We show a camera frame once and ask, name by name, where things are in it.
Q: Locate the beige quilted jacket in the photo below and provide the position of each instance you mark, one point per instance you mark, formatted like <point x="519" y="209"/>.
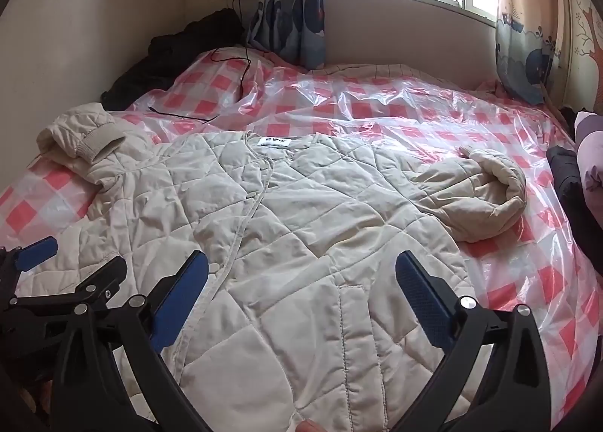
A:
<point x="292" y="225"/>

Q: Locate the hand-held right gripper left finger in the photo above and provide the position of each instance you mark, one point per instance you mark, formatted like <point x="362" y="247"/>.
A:
<point x="181" y="300"/>

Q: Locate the person's right hand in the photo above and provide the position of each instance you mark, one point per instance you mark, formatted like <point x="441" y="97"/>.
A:
<point x="306" y="426"/>

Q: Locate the red checked plastic sheet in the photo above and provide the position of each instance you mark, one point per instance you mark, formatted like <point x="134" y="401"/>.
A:
<point x="377" y="102"/>

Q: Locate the tree wall sticker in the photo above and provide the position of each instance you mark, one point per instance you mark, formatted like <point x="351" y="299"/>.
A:
<point x="589" y="27"/>

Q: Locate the beige bed headboard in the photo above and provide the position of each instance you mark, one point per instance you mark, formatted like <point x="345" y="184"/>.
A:
<point x="400" y="32"/>

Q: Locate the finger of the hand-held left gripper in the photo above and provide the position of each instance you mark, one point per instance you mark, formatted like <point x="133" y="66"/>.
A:
<point x="37" y="253"/>
<point x="101" y="279"/>

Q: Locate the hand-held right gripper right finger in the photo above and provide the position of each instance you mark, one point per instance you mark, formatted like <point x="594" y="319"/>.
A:
<point x="424" y="300"/>

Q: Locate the dark cloth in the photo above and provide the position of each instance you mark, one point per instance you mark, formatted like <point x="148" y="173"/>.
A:
<point x="565" y="177"/>

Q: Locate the black jacket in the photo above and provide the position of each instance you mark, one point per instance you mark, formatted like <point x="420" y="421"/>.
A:
<point x="165" y="55"/>

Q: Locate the purple pillow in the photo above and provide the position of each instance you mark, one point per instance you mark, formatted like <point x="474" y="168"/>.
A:
<point x="591" y="145"/>

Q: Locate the pink and blue curtain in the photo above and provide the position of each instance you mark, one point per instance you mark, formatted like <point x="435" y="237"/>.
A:
<point x="527" y="36"/>

